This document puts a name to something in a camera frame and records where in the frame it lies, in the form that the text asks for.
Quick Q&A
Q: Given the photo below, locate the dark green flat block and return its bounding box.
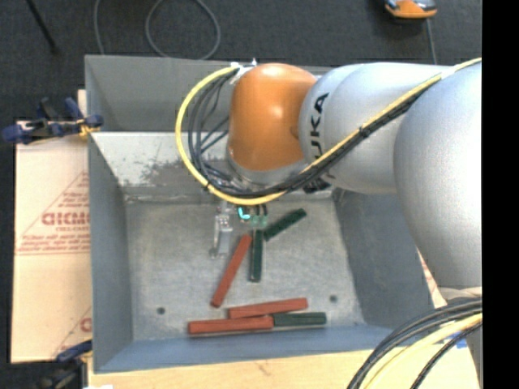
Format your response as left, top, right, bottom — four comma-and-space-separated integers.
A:
247, 229, 265, 284
263, 207, 308, 243
272, 311, 328, 328

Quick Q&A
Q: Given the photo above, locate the grey metal bin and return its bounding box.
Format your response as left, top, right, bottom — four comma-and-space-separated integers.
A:
84, 53, 437, 374

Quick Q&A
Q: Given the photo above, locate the brown cardboard board, red print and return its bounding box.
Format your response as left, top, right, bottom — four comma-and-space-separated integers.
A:
10, 88, 93, 365

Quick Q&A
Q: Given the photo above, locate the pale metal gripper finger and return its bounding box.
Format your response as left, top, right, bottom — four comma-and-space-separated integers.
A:
221, 214, 234, 256
208, 214, 223, 258

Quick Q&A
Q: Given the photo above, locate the red-brown flat block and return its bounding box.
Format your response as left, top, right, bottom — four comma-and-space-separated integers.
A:
227, 297, 310, 321
187, 314, 276, 336
210, 233, 254, 309

